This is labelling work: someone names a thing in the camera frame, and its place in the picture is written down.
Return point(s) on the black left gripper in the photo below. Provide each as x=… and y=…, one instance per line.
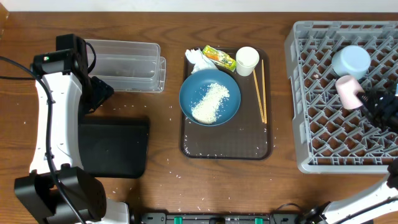
x=101, y=90

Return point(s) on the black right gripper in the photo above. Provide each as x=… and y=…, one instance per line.
x=389, y=102

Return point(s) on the pink cup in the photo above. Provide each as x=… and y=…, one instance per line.
x=348, y=87

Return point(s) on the light blue bowl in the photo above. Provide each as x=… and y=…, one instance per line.
x=351, y=60

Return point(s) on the dark blue plate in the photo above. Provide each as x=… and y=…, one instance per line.
x=195, y=86

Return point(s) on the cream white cup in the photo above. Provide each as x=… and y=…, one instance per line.
x=246, y=58

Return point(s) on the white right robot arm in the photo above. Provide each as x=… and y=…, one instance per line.
x=379, y=199

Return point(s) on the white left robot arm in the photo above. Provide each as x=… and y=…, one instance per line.
x=57, y=189

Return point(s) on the grey dishwasher rack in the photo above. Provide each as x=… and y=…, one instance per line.
x=328, y=138

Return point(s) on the clear plastic bin lid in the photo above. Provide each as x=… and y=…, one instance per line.
x=141, y=76

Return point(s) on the clear plastic bin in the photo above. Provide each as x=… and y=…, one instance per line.
x=115, y=55

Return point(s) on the black flat bin tray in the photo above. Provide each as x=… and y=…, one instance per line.
x=113, y=147

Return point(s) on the right wooden chopstick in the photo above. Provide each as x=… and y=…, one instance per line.
x=264, y=92

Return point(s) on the wooden chopstick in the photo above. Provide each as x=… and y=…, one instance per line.
x=258, y=96
x=264, y=92

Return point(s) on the left wooden chopstick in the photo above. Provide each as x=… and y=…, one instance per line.
x=258, y=96

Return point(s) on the crumpled white tissue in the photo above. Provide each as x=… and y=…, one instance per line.
x=199, y=60

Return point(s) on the pile of white rice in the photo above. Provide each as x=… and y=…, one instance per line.
x=206, y=110

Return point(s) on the dark brown serving tray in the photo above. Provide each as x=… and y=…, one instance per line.
x=244, y=136

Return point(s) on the yellow green snack wrapper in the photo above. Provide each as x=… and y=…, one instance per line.
x=220, y=58

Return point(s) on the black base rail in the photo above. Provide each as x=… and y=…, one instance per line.
x=212, y=218

